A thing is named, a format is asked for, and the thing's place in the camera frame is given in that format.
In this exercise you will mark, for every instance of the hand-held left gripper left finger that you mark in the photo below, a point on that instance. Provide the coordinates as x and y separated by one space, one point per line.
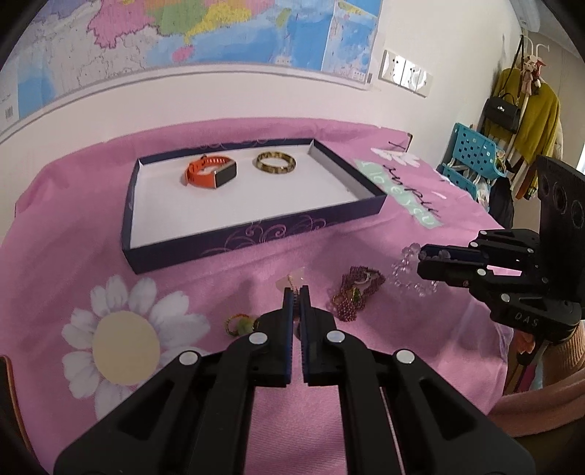
288 338

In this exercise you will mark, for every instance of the wall map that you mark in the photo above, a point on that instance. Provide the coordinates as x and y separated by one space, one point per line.
183 36

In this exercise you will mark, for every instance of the white air conditioner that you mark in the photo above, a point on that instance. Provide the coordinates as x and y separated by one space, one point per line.
532 18

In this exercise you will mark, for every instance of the white wall socket panel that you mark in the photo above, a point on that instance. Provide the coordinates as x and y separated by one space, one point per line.
402 71

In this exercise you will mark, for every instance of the orange smart watch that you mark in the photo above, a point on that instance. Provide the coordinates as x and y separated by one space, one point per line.
201 176

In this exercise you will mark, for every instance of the white coat rack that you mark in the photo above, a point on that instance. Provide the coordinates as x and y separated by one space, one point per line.
532 50

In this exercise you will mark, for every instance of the pink floral printed blanket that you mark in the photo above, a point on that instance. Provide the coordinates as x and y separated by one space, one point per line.
228 278

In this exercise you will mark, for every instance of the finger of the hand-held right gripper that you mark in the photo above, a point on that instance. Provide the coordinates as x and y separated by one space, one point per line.
452 253
450 276

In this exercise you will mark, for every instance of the blue plastic basket rack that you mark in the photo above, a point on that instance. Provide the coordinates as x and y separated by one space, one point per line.
473 148

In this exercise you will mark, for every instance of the black hanging garment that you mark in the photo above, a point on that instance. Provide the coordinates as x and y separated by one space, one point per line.
502 205

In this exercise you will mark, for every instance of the tortoiseshell bangle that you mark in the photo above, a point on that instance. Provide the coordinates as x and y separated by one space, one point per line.
275 171

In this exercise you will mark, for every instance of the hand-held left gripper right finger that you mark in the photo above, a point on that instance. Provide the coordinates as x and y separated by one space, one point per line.
307 338

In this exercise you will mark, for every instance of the yellow coat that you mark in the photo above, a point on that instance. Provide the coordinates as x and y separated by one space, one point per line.
539 118

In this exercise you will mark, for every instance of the dark blue shallow box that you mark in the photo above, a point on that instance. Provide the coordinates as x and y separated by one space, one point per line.
219 205

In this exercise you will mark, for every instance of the person's right hand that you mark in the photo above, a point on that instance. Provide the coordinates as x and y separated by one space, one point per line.
525 342

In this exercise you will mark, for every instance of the black handbag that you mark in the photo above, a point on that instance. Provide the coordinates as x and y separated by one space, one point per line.
502 113

